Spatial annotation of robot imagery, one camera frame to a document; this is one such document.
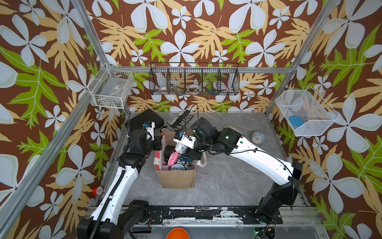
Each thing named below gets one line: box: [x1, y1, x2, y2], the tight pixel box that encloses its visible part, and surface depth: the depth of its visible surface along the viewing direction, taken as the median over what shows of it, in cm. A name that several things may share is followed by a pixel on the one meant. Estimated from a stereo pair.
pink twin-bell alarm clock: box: [167, 151, 182, 168], surface depth 85 cm
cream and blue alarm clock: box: [170, 161, 186, 171], surface depth 80 cm
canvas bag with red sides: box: [153, 130, 207, 189], surface depth 72 cm
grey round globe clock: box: [251, 130, 266, 147], surface depth 100 cm
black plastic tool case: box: [130, 108, 165, 131], surface depth 114 cm
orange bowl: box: [166, 227, 191, 239], surface depth 67 cm
